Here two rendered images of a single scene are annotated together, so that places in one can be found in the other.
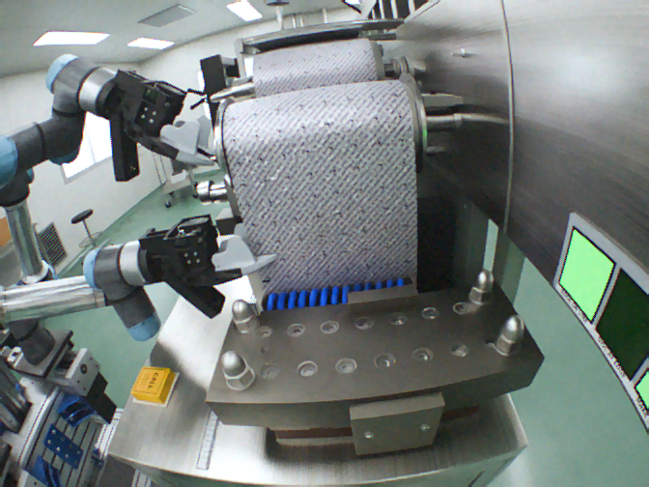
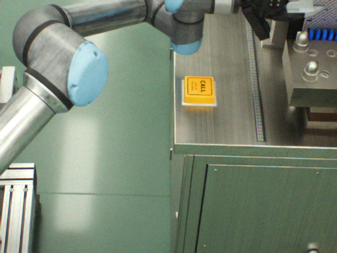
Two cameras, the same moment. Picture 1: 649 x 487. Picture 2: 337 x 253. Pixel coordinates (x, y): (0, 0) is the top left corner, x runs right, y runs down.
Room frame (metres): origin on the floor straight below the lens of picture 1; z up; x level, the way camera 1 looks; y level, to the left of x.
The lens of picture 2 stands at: (-0.94, 0.59, 2.20)
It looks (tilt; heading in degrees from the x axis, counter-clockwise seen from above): 48 degrees down; 352
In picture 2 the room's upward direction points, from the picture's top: 4 degrees clockwise
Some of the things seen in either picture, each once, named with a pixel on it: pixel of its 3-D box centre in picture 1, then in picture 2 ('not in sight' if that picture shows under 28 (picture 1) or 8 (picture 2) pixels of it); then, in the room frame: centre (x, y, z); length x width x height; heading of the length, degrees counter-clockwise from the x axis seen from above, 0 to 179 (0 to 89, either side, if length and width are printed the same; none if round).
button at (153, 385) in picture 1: (153, 384); (199, 90); (0.31, 0.35, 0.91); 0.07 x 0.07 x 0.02; 85
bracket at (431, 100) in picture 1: (437, 98); not in sight; (0.43, -0.19, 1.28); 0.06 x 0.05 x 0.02; 85
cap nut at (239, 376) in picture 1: (234, 367); (311, 70); (0.23, 0.12, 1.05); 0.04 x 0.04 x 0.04
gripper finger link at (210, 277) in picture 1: (215, 272); (285, 12); (0.37, 0.16, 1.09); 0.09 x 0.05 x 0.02; 84
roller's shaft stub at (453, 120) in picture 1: (435, 121); not in sight; (0.43, -0.19, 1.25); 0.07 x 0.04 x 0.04; 85
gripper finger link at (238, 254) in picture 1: (241, 253); (306, 4); (0.37, 0.12, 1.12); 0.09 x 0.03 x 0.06; 84
